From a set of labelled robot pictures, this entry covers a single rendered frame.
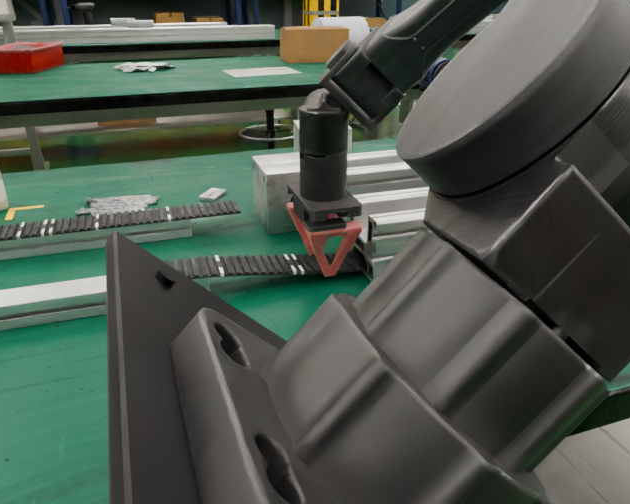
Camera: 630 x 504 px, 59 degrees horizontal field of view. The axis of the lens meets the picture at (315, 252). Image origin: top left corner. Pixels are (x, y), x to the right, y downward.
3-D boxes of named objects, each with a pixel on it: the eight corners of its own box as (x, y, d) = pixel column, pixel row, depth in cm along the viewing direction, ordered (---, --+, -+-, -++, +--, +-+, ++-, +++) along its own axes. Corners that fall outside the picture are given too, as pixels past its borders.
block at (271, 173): (272, 241, 81) (270, 179, 77) (254, 211, 92) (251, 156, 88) (330, 233, 84) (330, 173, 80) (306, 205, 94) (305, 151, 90)
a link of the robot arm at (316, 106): (297, 103, 60) (350, 103, 60) (300, 92, 66) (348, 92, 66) (298, 164, 63) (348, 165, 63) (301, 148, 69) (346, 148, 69)
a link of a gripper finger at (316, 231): (341, 255, 75) (343, 189, 71) (361, 280, 69) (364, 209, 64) (293, 262, 73) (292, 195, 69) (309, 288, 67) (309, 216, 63)
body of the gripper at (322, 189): (333, 191, 74) (334, 136, 70) (363, 219, 65) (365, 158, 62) (286, 196, 72) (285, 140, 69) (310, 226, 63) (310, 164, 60)
